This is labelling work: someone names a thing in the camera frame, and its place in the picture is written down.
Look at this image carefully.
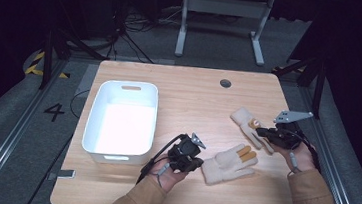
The cream glove with orange fingers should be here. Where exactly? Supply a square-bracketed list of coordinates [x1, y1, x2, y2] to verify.
[199, 139, 261, 191]

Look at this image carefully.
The yellow black hazard tape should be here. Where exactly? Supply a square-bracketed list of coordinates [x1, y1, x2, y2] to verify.
[24, 49, 73, 80]

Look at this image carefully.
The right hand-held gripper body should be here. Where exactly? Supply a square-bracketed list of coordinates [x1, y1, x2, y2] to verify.
[271, 108, 315, 153]

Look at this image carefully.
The grey left gripper cable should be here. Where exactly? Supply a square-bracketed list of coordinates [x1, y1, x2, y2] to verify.
[155, 161, 171, 189]

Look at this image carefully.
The grey table cable grommet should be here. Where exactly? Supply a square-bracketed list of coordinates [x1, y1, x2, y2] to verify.
[219, 78, 233, 90]

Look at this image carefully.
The person's right hand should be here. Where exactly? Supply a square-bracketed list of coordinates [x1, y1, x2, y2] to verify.
[271, 139, 320, 176]

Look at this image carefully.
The person's left hand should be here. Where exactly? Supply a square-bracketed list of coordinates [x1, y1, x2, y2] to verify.
[145, 160, 191, 196]

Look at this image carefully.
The grey metal desk frame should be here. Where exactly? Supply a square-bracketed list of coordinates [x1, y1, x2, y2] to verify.
[173, 0, 276, 67]

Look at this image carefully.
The black metal stand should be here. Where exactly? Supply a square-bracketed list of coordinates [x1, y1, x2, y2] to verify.
[267, 50, 329, 121]
[38, 27, 111, 97]

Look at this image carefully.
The grey right gripper cable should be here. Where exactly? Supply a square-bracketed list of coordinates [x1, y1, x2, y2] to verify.
[286, 152, 304, 180]

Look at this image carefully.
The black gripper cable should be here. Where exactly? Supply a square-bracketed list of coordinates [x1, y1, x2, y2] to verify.
[291, 131, 325, 174]
[135, 129, 188, 190]

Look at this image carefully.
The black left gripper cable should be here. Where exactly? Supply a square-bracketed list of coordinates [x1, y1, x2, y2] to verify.
[135, 129, 188, 190]

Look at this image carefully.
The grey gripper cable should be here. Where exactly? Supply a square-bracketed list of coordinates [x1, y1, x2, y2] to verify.
[155, 161, 171, 189]
[286, 152, 304, 180]

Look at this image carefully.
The cream glove with bear patch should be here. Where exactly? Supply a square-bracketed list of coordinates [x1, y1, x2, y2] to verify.
[227, 106, 280, 156]

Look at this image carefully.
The aluminium floor rail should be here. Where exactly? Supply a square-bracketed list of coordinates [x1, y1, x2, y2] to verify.
[288, 84, 362, 204]
[0, 53, 70, 204]

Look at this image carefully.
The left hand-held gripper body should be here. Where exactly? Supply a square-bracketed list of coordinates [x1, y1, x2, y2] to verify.
[165, 130, 208, 175]

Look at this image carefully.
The bundle of floor cables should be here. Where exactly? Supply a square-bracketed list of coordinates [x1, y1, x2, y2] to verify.
[106, 0, 186, 67]

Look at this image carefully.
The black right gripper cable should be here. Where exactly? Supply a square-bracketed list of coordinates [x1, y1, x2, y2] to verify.
[291, 131, 325, 174]

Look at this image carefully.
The white plastic bin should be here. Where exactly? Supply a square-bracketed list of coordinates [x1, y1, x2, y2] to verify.
[79, 76, 161, 168]

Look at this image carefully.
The grey tape piece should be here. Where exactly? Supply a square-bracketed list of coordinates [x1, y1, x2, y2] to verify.
[56, 168, 77, 181]

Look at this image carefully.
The thin black floor cable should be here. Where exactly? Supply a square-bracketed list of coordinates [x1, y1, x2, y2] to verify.
[68, 87, 92, 121]

